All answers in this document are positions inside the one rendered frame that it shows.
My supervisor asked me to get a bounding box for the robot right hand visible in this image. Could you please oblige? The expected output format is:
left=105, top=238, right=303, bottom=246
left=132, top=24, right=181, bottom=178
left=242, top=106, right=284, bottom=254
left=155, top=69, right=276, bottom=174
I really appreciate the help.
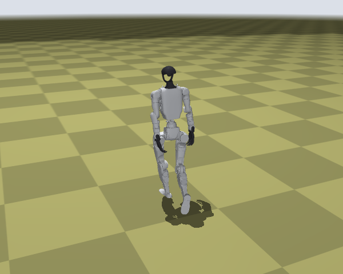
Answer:
left=186, top=126, right=194, bottom=146

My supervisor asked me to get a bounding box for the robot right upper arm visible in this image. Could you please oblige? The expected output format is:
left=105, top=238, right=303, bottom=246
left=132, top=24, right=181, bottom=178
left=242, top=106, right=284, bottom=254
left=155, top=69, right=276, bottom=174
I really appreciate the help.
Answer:
left=181, top=87, right=191, bottom=113

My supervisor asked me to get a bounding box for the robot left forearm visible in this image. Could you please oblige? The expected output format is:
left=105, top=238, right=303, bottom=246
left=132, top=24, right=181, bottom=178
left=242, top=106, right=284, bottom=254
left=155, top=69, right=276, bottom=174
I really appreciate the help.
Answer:
left=150, top=112, right=161, bottom=139

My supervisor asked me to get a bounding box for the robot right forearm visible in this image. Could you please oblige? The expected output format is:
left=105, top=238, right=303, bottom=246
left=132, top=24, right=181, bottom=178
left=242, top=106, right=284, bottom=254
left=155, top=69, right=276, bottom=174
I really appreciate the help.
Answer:
left=186, top=106, right=195, bottom=131

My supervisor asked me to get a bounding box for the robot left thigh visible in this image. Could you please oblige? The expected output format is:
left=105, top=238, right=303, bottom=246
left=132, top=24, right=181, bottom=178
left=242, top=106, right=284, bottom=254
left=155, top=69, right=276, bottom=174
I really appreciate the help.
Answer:
left=153, top=131, right=168, bottom=170

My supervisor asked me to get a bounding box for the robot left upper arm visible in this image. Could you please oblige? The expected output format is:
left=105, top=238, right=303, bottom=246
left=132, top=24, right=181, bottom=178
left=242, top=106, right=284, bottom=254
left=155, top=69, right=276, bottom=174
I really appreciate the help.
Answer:
left=150, top=90, right=161, bottom=119

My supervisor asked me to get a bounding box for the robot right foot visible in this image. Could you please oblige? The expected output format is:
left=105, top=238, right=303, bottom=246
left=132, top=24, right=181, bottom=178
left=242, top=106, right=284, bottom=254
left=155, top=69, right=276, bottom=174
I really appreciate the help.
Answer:
left=181, top=194, right=191, bottom=215

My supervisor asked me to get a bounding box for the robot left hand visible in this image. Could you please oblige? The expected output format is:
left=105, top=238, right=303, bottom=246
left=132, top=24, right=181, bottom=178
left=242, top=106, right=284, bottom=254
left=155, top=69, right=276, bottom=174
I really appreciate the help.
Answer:
left=155, top=134, right=167, bottom=153

